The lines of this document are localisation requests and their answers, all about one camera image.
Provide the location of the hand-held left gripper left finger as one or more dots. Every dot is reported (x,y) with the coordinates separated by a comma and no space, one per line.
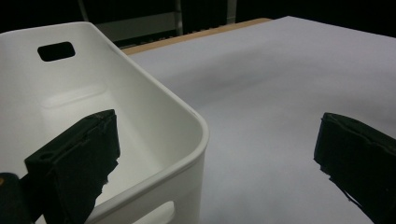
(74,155)

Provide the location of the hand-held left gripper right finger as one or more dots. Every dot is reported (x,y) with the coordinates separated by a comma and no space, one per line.
(358,155)

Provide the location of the white plastic bin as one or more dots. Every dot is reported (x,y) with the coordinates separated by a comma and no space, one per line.
(149,124)

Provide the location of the wooden table board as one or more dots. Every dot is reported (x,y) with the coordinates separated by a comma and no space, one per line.
(186,36)

